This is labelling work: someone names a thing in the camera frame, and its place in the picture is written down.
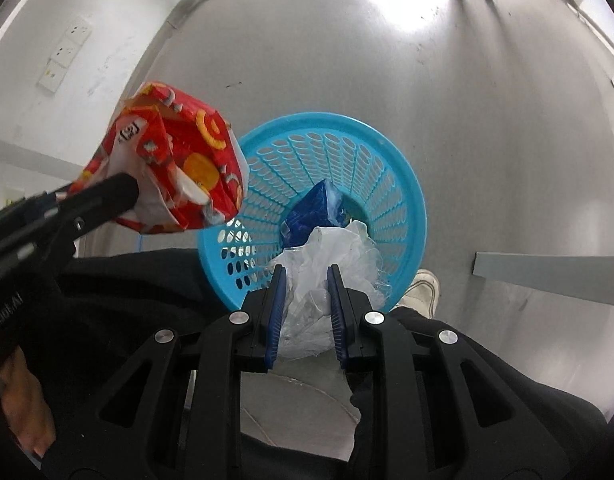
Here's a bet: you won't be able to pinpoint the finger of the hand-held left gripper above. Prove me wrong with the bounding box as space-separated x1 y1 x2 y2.
59 173 140 242
24 182 84 212

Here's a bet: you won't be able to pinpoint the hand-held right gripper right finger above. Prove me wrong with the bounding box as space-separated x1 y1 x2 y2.
326 263 573 480

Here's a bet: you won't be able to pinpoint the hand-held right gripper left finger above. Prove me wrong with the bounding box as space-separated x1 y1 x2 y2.
42 263 288 480

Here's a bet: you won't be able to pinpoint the clear plastic wrapper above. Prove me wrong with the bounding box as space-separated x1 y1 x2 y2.
264 219 395 359

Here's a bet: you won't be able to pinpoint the red snack bag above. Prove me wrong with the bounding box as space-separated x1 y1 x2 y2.
67 80 249 236

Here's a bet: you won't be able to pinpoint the blue plastic bag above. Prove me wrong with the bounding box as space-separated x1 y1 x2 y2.
279 178 345 248

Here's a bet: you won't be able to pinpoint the blue plastic basket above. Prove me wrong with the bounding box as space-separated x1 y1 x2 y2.
197 111 428 313

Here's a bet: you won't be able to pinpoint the person's left hand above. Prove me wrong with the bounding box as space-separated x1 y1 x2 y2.
0 347 56 462

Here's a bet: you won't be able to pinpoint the person's black pants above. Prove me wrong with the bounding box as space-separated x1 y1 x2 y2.
17 250 610 480

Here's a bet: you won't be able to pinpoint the person's white shoe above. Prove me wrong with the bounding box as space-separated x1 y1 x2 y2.
399 269 441 319

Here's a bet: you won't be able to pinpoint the white panel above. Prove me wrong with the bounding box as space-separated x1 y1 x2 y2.
567 0 614 89

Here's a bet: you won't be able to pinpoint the white wall socket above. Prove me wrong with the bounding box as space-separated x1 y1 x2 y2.
50 40 82 69
62 16 94 44
37 60 68 94

